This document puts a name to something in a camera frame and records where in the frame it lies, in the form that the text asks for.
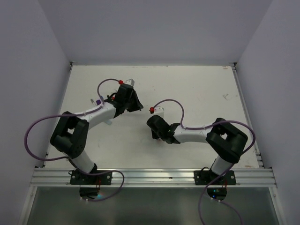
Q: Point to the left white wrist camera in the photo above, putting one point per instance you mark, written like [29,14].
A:
[130,82]

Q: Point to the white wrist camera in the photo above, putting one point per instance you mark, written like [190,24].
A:
[159,111]
[130,82]

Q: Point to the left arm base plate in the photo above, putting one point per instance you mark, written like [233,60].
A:
[78,178]

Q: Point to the aluminium front rail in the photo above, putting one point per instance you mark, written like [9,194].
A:
[161,178]

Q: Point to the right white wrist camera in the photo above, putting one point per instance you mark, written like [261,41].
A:
[159,111]

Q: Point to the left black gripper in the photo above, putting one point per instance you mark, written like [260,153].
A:
[138,105]

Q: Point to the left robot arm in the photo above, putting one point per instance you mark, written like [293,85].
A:
[70,134]

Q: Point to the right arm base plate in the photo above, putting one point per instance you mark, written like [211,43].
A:
[204,177]

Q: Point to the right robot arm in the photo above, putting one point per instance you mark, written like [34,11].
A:
[224,138]

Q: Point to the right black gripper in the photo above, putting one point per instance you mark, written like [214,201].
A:
[154,134]

